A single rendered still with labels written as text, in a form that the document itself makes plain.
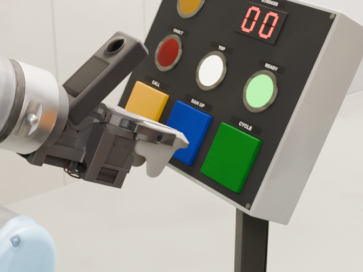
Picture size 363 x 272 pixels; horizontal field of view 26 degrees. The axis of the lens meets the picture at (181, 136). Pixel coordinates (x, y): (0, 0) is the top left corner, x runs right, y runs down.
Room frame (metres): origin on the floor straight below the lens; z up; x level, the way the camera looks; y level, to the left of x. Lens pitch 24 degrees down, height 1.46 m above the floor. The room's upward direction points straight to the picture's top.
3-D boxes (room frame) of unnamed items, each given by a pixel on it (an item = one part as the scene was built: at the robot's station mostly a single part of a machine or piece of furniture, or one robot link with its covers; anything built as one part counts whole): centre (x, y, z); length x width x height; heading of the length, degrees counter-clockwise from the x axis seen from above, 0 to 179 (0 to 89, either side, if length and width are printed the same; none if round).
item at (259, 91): (0.96, -0.10, 1.09); 0.05 x 0.03 x 0.04; 13
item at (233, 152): (0.93, -0.07, 1.01); 0.07 x 0.05 x 0.07; 38
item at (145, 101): (1.09, 0.06, 1.01); 0.07 x 0.05 x 0.07; 38
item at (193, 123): (1.01, -0.01, 1.01); 0.07 x 0.05 x 0.07; 38
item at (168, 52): (1.12, 0.02, 1.09); 0.05 x 0.03 x 0.04; 13
